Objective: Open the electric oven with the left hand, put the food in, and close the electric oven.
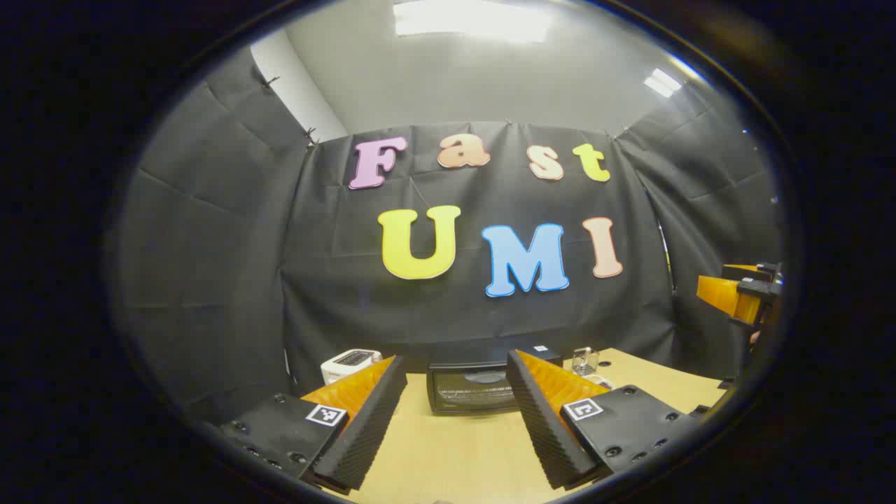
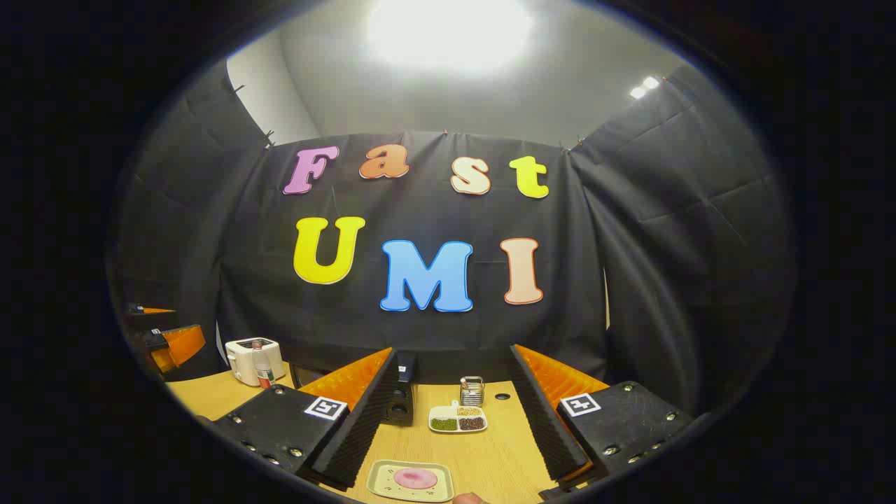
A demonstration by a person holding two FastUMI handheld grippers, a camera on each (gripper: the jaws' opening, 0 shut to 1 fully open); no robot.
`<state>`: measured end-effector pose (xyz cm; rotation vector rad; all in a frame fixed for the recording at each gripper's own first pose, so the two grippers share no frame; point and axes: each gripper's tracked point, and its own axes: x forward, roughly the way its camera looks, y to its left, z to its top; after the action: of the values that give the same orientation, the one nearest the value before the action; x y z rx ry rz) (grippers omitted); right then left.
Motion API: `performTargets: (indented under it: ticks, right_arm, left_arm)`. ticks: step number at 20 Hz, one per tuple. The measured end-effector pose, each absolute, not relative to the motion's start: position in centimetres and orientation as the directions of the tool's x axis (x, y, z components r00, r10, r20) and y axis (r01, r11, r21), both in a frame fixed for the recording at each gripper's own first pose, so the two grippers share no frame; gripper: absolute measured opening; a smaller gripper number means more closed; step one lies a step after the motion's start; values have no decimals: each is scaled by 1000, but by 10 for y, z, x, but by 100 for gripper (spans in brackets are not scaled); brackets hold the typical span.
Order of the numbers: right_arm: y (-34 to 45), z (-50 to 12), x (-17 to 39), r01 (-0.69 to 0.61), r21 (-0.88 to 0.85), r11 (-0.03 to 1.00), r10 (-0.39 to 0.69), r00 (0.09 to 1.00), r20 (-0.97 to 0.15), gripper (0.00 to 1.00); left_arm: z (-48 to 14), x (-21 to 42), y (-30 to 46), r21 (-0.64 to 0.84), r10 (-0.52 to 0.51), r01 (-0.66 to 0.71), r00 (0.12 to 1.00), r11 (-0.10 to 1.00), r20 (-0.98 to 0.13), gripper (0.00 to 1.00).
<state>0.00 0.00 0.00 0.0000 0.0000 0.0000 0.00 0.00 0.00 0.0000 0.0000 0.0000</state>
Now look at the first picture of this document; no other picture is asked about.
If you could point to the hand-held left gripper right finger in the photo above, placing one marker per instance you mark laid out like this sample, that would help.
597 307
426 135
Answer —
539 427

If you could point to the white toaster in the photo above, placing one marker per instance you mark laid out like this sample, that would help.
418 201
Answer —
346 362

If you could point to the large ceiling light panel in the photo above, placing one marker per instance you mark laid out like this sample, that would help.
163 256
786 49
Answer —
469 19

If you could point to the small ceiling light panel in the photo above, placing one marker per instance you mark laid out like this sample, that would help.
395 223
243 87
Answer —
662 82

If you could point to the black electric oven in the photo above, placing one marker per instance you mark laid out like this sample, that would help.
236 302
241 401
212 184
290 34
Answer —
469 388

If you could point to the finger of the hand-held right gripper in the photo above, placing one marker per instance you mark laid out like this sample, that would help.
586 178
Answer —
728 297
742 271

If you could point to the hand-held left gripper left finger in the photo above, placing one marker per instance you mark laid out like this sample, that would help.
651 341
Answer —
371 427

